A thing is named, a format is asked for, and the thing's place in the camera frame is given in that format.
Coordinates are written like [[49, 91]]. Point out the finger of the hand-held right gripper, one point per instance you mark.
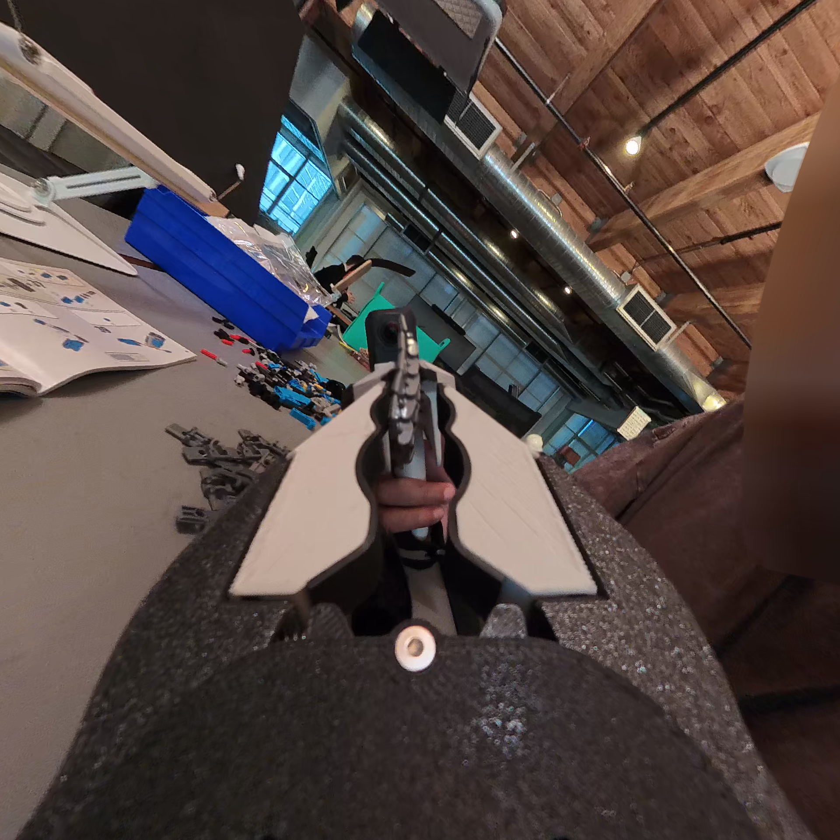
[[434, 377], [367, 382]]

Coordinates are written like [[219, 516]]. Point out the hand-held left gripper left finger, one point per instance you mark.
[[308, 518]]

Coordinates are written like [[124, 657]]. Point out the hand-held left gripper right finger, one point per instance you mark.
[[525, 518]]

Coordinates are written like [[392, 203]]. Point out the pile of grey track links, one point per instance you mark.
[[223, 459]]

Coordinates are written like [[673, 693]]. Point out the grey desk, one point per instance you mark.
[[79, 590]]

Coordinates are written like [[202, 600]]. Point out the person's right hand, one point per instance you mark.
[[413, 502]]

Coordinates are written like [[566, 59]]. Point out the heap of mixed coloured bricks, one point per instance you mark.
[[295, 394]]

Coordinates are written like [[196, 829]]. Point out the clear plastic bags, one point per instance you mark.
[[269, 256]]

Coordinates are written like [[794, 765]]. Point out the scattered black and red pins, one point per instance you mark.
[[229, 338]]

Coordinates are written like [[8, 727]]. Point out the blue plastic bin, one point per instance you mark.
[[216, 275]]

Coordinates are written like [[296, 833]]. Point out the large paned window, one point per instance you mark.
[[295, 177]]

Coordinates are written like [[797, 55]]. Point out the white vent grille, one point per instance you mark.
[[474, 124], [646, 316]]

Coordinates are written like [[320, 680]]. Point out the grey ceiling air unit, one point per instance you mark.
[[426, 46]]

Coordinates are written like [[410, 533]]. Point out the open instruction booklet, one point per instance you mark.
[[65, 328]]

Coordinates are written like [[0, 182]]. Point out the black partition panel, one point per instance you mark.
[[197, 65]]

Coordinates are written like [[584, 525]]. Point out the white ceiling dome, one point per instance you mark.
[[784, 167]]

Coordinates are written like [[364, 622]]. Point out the white wall sign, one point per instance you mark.
[[634, 423]]

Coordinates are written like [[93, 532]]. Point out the silver ventilation duct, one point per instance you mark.
[[558, 243]]

